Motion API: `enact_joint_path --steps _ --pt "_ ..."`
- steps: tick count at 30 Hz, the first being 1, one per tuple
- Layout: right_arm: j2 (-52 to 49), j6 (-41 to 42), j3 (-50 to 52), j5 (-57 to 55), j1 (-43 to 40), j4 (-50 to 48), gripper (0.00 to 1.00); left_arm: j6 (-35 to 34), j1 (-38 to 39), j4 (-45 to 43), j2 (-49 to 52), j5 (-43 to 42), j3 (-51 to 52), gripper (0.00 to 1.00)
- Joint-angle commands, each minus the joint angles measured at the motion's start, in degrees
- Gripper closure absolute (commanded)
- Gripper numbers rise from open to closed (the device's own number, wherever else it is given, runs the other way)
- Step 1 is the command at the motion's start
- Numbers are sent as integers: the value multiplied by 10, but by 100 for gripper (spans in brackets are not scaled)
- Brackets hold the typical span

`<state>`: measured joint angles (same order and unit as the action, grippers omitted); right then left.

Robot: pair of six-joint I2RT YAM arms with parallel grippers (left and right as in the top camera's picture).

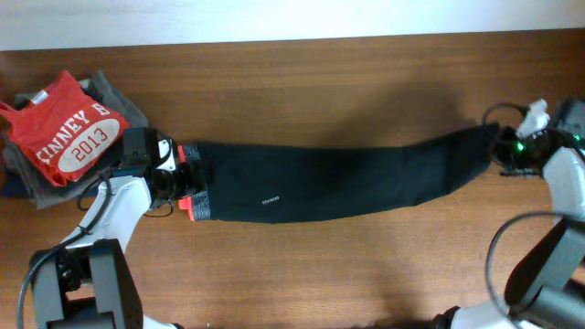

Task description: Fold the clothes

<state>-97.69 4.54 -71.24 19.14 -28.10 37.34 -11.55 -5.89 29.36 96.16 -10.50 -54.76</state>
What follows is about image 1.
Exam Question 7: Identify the black leggings with red waistband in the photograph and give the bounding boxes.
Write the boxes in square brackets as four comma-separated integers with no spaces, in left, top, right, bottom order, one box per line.
[179,123,499,224]

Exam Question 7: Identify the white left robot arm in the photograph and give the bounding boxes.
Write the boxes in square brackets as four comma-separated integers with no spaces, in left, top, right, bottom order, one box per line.
[16,163,207,328]

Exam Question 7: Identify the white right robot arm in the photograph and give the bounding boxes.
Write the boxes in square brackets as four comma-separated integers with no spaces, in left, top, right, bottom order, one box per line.
[431,128,584,328]

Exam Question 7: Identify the red printed t-shirt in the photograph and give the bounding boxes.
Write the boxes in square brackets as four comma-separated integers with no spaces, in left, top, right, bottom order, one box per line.
[1,70,130,187]

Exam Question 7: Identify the gray folded garment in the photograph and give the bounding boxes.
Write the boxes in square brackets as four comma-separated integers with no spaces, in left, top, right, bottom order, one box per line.
[1,71,148,209]

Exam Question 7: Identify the dark blue folded garment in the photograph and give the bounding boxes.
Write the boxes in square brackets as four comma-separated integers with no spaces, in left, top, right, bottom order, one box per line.
[1,175,31,198]

